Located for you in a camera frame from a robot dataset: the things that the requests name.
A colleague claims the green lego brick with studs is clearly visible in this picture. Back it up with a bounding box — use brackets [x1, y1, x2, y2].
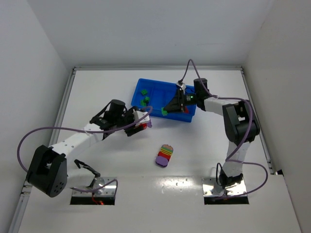
[161, 107, 168, 116]

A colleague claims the small green lego brick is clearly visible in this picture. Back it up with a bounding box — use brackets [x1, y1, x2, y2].
[141, 89, 148, 95]

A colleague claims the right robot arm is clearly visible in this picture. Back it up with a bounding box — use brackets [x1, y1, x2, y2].
[162, 79, 260, 188]

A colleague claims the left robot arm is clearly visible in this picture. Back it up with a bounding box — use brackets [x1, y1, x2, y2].
[26, 100, 151, 198]

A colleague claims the blue divided plastic bin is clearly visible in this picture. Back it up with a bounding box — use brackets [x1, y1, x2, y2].
[131, 79, 196, 122]

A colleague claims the burger printed lego brick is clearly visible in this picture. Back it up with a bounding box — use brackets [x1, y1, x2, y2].
[160, 144, 173, 156]

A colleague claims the red lego brick in stack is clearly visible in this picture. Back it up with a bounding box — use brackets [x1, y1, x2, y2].
[158, 151, 172, 161]

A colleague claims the purple rounded lego brick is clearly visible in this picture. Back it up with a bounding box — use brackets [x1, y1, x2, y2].
[155, 156, 169, 167]

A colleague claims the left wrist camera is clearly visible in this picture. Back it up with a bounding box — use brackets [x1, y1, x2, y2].
[133, 111, 151, 126]

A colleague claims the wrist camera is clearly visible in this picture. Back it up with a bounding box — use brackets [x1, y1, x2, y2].
[133, 111, 151, 126]
[176, 80, 186, 91]

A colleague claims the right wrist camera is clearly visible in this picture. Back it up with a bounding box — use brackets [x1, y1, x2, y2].
[176, 80, 186, 91]

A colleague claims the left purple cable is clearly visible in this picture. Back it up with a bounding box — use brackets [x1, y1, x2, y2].
[17, 105, 154, 192]

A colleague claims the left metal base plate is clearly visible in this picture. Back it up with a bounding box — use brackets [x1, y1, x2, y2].
[76, 177, 117, 198]

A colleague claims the metal base plate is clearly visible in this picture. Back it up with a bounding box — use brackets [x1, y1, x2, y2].
[202, 177, 247, 198]
[76, 177, 117, 198]

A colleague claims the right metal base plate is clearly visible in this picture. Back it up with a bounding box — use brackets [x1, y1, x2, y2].
[202, 177, 247, 198]

